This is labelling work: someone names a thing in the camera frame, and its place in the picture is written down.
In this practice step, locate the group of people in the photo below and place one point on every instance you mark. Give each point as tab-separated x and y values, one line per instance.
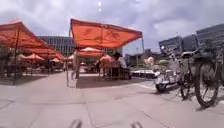
115	65

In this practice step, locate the low building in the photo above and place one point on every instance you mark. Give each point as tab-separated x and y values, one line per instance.
135	59

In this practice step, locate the white scooter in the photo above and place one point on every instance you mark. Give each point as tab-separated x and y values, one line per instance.
165	78

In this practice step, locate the grey building with windows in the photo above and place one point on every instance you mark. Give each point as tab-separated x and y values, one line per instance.
60	43

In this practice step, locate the dark glass building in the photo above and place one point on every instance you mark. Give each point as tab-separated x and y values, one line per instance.
173	43

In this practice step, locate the row of orange umbrellas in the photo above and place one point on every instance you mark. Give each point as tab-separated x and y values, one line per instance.
43	58

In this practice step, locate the black bicycle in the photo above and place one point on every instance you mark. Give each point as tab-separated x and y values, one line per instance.
205	78

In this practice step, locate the long orange canopy tent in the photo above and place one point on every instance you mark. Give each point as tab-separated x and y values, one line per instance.
20	38

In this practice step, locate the tall grey building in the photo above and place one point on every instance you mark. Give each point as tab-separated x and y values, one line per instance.
210	35

